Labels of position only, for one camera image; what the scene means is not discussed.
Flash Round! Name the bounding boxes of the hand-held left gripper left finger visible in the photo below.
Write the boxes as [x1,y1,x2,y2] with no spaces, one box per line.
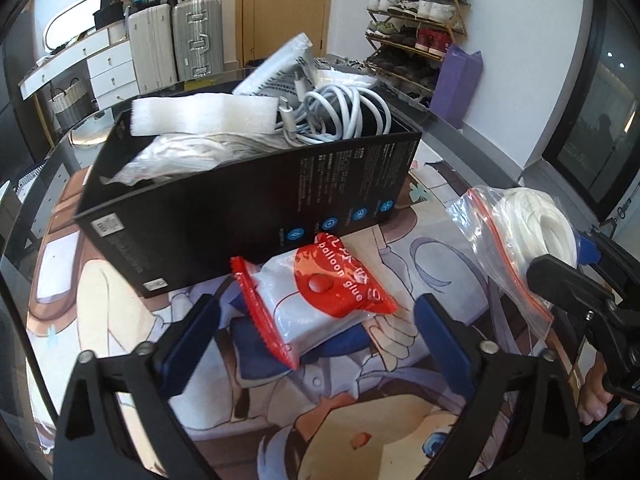
[52,294,222,480]

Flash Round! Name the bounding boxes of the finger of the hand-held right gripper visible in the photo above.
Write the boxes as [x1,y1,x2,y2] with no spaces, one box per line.
[529,253,619,322]
[574,231,640,312]

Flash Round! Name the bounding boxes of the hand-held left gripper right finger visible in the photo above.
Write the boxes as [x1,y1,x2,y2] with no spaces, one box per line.
[414,294,587,480]

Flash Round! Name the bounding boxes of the zip bag of white rope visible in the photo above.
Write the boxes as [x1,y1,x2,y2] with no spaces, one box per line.
[445,186,583,338]

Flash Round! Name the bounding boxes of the red white packet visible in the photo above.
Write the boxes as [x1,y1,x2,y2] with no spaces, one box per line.
[230,232,398,368]

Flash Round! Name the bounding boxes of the black cardboard box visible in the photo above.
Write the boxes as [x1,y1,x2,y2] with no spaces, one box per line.
[74,95,423,300]

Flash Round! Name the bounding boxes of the clear bag of braided rope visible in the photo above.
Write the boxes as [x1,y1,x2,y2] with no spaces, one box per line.
[234,32,313,97]

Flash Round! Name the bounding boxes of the person's right forearm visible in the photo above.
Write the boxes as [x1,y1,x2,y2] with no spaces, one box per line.
[582,405,640,480]

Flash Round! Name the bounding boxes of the person's right hand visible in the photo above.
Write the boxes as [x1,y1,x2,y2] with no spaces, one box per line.
[576,351,626,426]

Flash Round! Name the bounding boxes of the printed cartoon table mat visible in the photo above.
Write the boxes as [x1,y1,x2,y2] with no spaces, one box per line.
[25,145,586,480]

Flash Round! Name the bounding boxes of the dark framed glass door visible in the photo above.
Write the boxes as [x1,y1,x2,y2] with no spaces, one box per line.
[542,0,640,221]

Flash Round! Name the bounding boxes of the purple paper bag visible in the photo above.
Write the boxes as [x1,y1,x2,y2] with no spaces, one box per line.
[430,44,485,130]

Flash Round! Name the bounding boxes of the white foam sheet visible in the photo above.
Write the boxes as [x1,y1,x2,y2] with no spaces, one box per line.
[131,94,281,137]

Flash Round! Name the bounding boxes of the woven laundry basket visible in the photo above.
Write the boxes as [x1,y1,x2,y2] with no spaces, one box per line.
[47,79,96,131]

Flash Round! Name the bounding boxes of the rows of assorted shoes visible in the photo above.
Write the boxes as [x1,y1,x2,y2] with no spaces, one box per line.
[365,0,471,103]

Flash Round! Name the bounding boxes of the wooden shoe rack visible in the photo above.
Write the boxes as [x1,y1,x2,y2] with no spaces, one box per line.
[364,0,472,106]

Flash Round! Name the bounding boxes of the white dressing table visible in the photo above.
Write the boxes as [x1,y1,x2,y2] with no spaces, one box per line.
[20,27,138,111]

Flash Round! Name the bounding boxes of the white suitcase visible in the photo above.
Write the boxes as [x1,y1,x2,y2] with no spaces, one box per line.
[127,2,178,95]

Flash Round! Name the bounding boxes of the silver suitcase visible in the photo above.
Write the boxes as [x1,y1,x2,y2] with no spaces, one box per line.
[171,0,224,81]

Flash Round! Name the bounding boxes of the oval white mirror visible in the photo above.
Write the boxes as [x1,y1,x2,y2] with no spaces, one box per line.
[44,0,101,56]

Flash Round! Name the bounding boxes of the black bag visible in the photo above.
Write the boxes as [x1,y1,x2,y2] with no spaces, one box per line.
[94,0,126,30]

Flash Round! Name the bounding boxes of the tan wooden door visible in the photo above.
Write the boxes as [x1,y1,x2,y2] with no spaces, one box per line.
[235,0,337,66]

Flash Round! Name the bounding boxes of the white coiled charging cable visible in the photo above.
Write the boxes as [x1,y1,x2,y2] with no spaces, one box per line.
[277,67,393,143]

